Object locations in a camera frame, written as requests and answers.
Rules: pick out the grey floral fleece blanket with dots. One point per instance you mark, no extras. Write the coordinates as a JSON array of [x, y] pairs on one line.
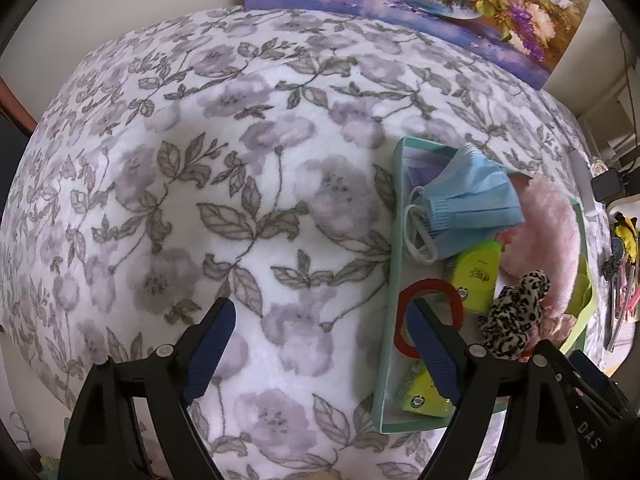
[[200, 185]]

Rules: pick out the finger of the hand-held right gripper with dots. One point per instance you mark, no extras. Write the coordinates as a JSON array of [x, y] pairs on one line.
[[557, 351], [597, 382]]

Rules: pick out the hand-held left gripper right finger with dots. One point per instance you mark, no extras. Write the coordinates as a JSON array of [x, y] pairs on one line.
[[432, 355]]

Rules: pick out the black white spotted scrunchie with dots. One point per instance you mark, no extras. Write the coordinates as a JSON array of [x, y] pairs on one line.
[[515, 310]]

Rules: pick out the purple baby wipes packet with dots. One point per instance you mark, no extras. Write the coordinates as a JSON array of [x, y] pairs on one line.
[[420, 172]]

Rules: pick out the blue face mask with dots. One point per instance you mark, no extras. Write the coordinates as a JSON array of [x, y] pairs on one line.
[[470, 195]]

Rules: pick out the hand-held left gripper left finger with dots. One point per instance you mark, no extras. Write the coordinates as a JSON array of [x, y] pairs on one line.
[[210, 355]]

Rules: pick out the black power adapter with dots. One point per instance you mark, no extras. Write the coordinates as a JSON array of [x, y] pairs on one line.
[[606, 185]]

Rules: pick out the green cloth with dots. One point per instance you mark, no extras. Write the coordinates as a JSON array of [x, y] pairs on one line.
[[585, 300]]

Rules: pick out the green tissue pack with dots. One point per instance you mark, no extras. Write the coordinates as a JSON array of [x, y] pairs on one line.
[[475, 275], [420, 395]]

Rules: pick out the pink fuzzy striped sock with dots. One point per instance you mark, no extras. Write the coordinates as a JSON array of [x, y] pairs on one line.
[[545, 230]]

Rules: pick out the yellow toy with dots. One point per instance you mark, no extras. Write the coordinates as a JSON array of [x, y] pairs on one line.
[[625, 232]]

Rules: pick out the teal cardboard box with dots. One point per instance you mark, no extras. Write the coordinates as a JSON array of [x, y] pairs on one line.
[[387, 310]]

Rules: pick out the bunch of keys and pens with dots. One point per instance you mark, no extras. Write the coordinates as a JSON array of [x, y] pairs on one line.
[[622, 295]]

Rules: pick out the white power strip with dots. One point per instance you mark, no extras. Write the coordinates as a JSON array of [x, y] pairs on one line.
[[582, 180]]

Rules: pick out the brown wooden frame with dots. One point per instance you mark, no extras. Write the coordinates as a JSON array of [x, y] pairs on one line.
[[15, 107]]

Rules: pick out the pink floral scrunchie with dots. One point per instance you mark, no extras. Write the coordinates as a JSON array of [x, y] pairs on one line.
[[557, 322]]

